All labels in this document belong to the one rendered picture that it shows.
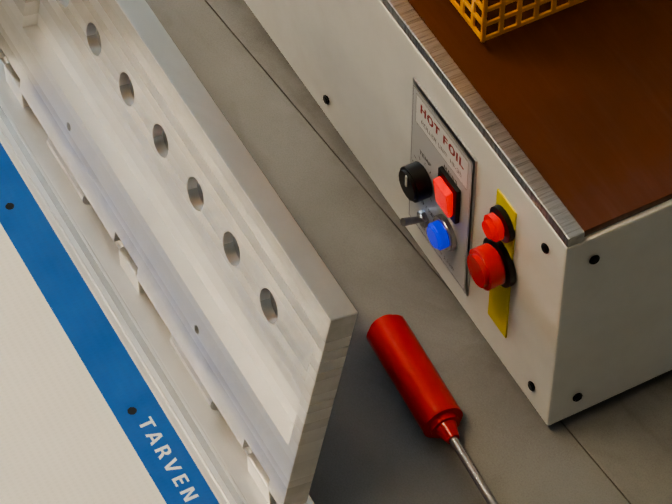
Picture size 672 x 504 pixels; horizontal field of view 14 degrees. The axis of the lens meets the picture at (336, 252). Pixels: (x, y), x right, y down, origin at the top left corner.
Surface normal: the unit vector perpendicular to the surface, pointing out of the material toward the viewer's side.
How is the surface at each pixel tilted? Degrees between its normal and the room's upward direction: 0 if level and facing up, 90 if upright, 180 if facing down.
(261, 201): 12
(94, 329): 0
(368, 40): 90
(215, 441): 0
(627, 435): 0
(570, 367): 90
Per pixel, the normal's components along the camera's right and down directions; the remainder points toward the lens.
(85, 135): -0.86, 0.24
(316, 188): 0.00, -0.62
